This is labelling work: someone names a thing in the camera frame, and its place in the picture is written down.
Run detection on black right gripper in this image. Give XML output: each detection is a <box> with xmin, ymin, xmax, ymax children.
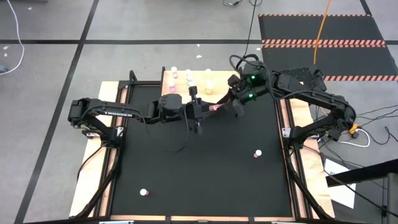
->
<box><xmin>217</xmin><ymin>74</ymin><xmax>249</xmax><ymax>118</ymax></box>

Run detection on black floor mat orange stripes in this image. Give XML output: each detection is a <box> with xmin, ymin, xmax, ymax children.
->
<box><xmin>257</xmin><ymin>13</ymin><xmax>398</xmax><ymax>82</ymax></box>

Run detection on black power cable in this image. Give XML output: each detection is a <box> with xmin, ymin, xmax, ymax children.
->
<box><xmin>229</xmin><ymin>0</ymin><xmax>261</xmax><ymax>73</ymax></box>

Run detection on black metal beam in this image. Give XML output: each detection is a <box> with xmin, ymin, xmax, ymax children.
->
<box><xmin>325</xmin><ymin>158</ymin><xmax>398</xmax><ymax>187</ymax></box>

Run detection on white paper sheet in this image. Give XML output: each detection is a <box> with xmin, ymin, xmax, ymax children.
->
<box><xmin>323</xmin><ymin>157</ymin><xmax>357</xmax><ymax>210</ymax></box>

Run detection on wooden shelf black metal legs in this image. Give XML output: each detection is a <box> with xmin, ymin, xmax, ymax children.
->
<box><xmin>159</xmin><ymin>66</ymin><xmax>244</xmax><ymax>118</ymax></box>

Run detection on white floor cable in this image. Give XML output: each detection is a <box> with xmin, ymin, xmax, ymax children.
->
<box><xmin>0</xmin><ymin>0</ymin><xmax>25</xmax><ymax>75</ymax></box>

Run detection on orange plug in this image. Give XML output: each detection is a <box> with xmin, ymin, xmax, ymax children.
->
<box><xmin>341</xmin><ymin>123</ymin><xmax>360</xmax><ymax>134</ymax></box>

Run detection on black aluminium table frame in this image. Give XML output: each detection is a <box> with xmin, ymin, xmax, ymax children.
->
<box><xmin>68</xmin><ymin>70</ymin><xmax>336</xmax><ymax>224</ymax></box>

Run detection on yellow hanging cable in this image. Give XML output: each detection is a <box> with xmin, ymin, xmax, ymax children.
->
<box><xmin>313</xmin><ymin>0</ymin><xmax>333</xmax><ymax>65</ymax></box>

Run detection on black floor cables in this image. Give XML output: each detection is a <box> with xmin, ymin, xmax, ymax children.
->
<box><xmin>354</xmin><ymin>104</ymin><xmax>398</xmax><ymax>147</ymax></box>

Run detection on white looped cable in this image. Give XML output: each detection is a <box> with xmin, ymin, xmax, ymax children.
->
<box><xmin>337</xmin><ymin>127</ymin><xmax>371</xmax><ymax>149</ymax></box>

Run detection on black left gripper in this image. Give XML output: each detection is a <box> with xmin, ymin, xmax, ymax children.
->
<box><xmin>185</xmin><ymin>86</ymin><xmax>222</xmax><ymax>135</ymax></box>

